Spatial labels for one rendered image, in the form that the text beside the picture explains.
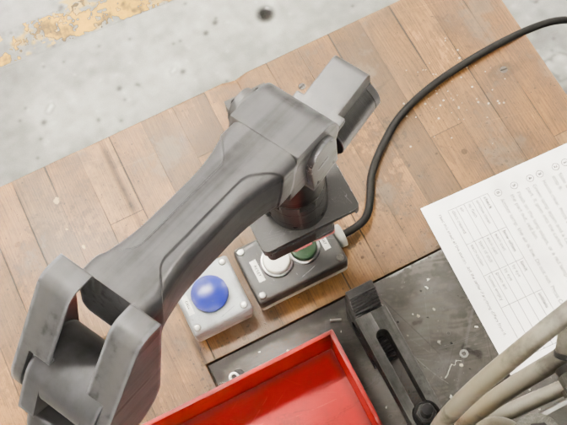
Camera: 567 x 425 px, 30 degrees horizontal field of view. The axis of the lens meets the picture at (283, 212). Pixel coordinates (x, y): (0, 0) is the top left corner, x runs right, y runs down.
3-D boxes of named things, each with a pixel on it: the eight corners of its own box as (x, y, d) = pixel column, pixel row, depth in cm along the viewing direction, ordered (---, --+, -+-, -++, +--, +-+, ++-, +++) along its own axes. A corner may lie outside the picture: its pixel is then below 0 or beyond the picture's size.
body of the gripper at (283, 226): (237, 204, 103) (227, 175, 97) (330, 158, 104) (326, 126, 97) (266, 260, 101) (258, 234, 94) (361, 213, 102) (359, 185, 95)
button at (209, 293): (186, 289, 114) (184, 284, 112) (220, 273, 114) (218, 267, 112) (202, 321, 112) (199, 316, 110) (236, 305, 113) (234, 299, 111)
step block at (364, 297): (346, 316, 113) (344, 292, 105) (370, 304, 114) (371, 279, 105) (375, 369, 111) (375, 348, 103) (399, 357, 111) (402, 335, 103)
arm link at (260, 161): (265, 60, 87) (-3, 313, 71) (356, 115, 84) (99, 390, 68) (253, 153, 96) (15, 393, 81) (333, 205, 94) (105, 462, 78)
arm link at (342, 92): (313, 74, 100) (305, 6, 88) (390, 120, 97) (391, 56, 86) (240, 168, 97) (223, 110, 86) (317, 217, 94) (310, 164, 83)
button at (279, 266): (259, 260, 114) (257, 253, 112) (283, 248, 115) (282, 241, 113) (271, 282, 113) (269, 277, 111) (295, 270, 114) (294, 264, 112)
